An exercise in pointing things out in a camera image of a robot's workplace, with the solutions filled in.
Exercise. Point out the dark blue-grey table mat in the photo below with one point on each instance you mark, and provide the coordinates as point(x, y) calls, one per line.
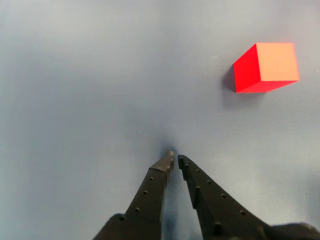
point(75, 87)

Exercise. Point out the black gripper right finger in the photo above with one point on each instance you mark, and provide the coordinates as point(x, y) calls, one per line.
point(215, 207)

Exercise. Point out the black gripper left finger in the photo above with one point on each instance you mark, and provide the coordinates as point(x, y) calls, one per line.
point(147, 195)

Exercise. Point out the red cube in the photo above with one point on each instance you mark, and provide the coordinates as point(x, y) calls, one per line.
point(265, 67)

